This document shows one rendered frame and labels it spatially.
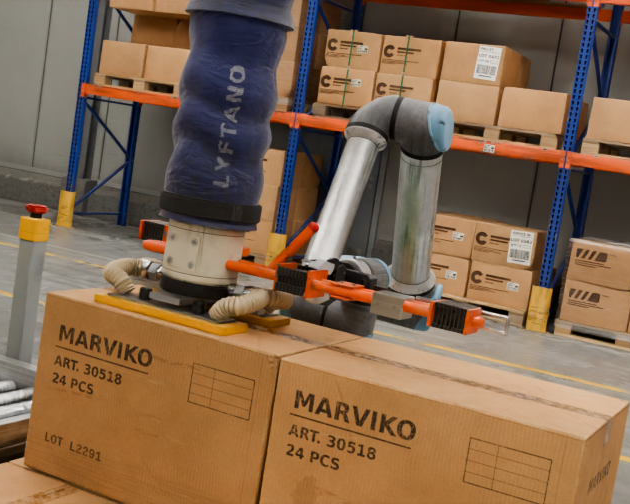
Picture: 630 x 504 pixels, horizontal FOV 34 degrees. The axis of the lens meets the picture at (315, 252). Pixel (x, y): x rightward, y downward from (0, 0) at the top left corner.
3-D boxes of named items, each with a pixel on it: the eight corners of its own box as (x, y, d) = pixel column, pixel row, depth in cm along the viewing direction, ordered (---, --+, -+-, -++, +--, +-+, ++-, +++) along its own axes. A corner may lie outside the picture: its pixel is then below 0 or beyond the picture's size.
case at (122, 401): (22, 465, 232) (46, 291, 228) (132, 433, 268) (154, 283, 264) (247, 550, 205) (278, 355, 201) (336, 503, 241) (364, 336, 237)
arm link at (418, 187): (387, 298, 318) (404, 84, 271) (442, 312, 313) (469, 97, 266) (371, 329, 307) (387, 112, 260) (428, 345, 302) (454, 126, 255)
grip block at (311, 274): (269, 290, 216) (274, 263, 216) (292, 288, 225) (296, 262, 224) (304, 299, 213) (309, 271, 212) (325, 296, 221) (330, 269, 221)
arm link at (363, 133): (357, 78, 269) (270, 313, 246) (403, 87, 266) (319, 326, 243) (362, 102, 279) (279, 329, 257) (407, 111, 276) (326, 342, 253)
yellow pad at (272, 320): (144, 296, 242) (148, 276, 242) (169, 294, 251) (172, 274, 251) (268, 329, 227) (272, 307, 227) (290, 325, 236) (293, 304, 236)
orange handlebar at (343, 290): (99, 242, 239) (101, 227, 238) (174, 241, 266) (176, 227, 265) (477, 333, 198) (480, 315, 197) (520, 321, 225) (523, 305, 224)
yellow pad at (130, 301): (92, 301, 225) (95, 279, 225) (121, 299, 234) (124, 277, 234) (222, 337, 210) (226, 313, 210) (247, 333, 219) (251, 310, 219)
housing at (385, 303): (368, 313, 208) (371, 291, 207) (381, 310, 214) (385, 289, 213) (399, 320, 205) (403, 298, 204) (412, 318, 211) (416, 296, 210)
